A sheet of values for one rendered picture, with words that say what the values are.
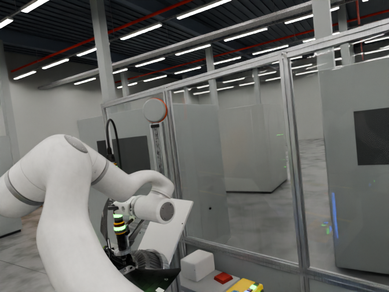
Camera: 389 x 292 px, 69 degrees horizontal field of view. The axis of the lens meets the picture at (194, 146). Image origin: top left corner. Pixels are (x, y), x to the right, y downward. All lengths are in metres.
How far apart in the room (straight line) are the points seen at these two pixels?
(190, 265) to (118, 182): 1.02
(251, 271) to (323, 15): 4.26
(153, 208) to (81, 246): 0.43
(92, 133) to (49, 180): 3.49
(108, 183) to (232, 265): 1.17
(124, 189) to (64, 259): 0.37
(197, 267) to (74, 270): 1.28
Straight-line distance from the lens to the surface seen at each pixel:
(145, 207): 0.99
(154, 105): 1.84
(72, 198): 0.60
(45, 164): 0.61
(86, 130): 4.18
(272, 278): 1.72
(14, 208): 0.69
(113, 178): 0.85
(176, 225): 1.51
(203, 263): 1.80
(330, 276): 1.55
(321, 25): 5.21
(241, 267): 1.82
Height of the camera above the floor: 1.73
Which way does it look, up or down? 3 degrees down
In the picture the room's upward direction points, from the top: 7 degrees counter-clockwise
